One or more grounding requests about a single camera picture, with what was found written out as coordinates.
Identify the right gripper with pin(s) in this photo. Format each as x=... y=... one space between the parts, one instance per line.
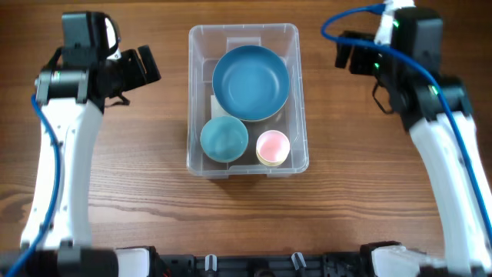
x=356 y=54

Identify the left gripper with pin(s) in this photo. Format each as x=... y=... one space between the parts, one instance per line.
x=135 y=68

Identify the light blue bowl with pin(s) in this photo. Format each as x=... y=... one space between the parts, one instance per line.
x=224 y=139

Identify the pink cup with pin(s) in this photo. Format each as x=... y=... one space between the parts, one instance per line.
x=273 y=141

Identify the yellow cup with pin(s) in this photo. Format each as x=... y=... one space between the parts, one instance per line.
x=272 y=159

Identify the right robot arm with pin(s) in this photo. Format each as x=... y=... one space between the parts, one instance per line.
x=448 y=147

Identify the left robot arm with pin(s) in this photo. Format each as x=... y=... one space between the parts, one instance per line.
x=70 y=101

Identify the white paper label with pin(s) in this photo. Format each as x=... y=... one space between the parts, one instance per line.
x=216 y=109

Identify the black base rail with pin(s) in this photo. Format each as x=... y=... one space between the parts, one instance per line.
x=332 y=264

